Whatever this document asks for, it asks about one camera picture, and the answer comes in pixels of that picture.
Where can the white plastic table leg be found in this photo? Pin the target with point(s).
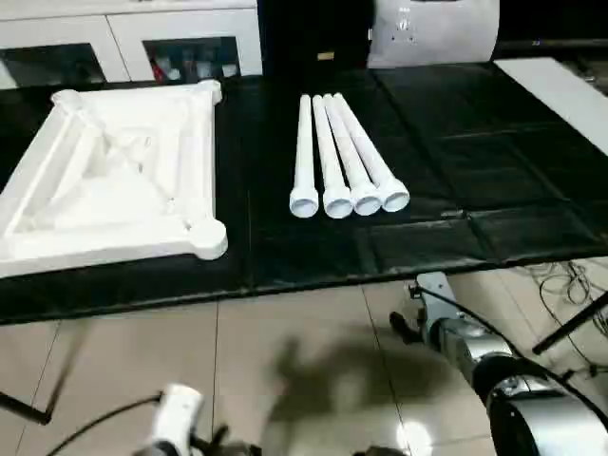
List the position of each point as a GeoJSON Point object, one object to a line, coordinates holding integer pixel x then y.
{"type": "Point", "coordinates": [304, 157]}
{"type": "Point", "coordinates": [370, 147]}
{"type": "Point", "coordinates": [349, 152]}
{"type": "Point", "coordinates": [328, 157]}

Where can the white plastic table top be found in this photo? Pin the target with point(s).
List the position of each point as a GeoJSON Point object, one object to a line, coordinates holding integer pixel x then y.
{"type": "Point", "coordinates": [119, 166]}

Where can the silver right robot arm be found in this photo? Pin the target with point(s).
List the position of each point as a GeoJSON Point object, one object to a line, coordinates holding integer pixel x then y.
{"type": "Point", "coordinates": [522, 418]}

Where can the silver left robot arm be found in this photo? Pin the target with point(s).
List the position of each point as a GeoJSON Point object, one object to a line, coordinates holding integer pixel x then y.
{"type": "Point", "coordinates": [164, 449]}

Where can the black metal tube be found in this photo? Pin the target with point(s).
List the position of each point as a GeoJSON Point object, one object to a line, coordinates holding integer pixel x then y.
{"type": "Point", "coordinates": [570, 325]}

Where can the black work mat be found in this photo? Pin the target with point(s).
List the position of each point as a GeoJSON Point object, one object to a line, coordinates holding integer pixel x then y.
{"type": "Point", "coordinates": [451, 166]}

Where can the flat white board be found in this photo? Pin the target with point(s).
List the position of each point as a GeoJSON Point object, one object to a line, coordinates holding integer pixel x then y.
{"type": "Point", "coordinates": [560, 95]}

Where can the grey printed cushion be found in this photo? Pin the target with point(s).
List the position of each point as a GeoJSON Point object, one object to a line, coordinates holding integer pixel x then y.
{"type": "Point", "coordinates": [442, 33]}

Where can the black box with gold label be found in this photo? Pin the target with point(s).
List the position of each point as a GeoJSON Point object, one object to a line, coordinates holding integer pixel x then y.
{"type": "Point", "coordinates": [309, 28]}

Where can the white cabinet with glass doors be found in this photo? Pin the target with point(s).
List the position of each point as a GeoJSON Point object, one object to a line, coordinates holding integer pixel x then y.
{"type": "Point", "coordinates": [123, 28]}

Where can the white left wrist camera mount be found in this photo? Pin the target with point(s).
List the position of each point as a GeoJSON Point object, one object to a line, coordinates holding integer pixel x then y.
{"type": "Point", "coordinates": [178, 413]}

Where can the black metal frame leg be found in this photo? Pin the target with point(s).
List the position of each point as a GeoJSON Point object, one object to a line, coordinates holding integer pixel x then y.
{"type": "Point", "coordinates": [28, 411]}

